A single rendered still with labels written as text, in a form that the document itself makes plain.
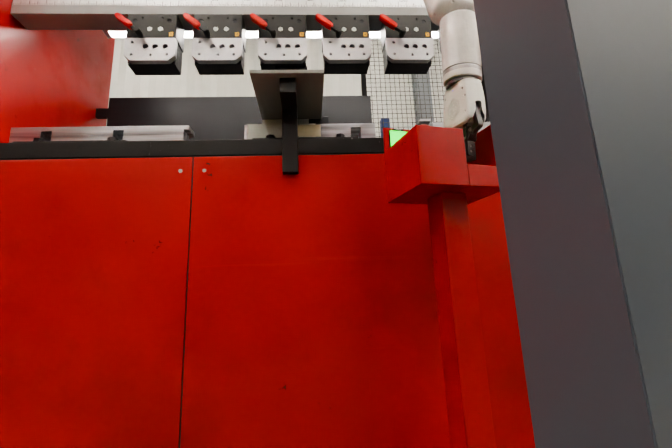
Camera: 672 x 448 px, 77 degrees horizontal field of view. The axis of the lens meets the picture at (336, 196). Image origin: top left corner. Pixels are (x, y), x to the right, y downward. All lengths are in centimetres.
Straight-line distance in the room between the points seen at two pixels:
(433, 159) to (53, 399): 97
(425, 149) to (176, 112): 134
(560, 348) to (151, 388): 87
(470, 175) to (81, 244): 91
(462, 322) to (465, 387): 11
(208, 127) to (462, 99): 122
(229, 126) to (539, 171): 152
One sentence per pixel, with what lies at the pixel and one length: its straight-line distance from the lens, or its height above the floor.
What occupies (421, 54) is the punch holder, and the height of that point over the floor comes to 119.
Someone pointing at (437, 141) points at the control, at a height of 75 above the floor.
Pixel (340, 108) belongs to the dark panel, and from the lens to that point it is 189.
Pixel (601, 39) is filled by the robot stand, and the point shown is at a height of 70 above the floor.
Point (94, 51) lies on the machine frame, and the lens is 215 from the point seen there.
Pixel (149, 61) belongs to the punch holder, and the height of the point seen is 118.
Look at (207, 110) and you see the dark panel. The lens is 193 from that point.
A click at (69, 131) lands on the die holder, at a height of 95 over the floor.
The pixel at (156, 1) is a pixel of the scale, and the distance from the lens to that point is 156.
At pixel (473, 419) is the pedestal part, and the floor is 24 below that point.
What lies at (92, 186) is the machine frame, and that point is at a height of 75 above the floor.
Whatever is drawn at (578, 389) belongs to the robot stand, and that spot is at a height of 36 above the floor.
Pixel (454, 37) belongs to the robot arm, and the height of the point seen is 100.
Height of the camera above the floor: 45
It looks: 14 degrees up
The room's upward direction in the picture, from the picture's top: 2 degrees counter-clockwise
